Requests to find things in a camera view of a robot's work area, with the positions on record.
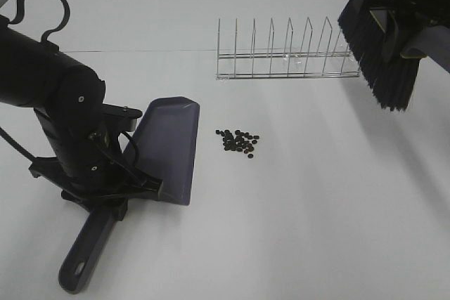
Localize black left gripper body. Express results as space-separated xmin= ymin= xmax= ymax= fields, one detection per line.
xmin=29 ymin=108 xmax=162 ymax=204

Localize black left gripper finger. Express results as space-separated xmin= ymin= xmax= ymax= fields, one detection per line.
xmin=60 ymin=190 xmax=95 ymax=211
xmin=110 ymin=198 xmax=127 ymax=221

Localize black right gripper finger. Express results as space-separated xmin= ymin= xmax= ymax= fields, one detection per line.
xmin=381 ymin=9 xmax=410 ymax=63

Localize purple hand brush black bristles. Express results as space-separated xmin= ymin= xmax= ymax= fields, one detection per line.
xmin=337 ymin=0 xmax=423 ymax=111

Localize purple plastic dustpan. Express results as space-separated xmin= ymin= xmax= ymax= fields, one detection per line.
xmin=58 ymin=97 xmax=200 ymax=294

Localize pile of coffee beans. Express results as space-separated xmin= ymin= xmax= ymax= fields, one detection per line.
xmin=214 ymin=129 xmax=261 ymax=159

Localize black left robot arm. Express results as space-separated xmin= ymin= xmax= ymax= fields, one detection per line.
xmin=1 ymin=18 xmax=162 ymax=211

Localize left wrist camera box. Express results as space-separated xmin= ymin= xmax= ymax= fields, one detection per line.
xmin=102 ymin=103 xmax=143 ymax=132

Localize metal wire dish rack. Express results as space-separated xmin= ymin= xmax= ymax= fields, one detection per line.
xmin=215 ymin=17 xmax=362 ymax=80

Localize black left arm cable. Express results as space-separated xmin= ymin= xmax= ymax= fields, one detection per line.
xmin=0 ymin=0 xmax=70 ymax=164

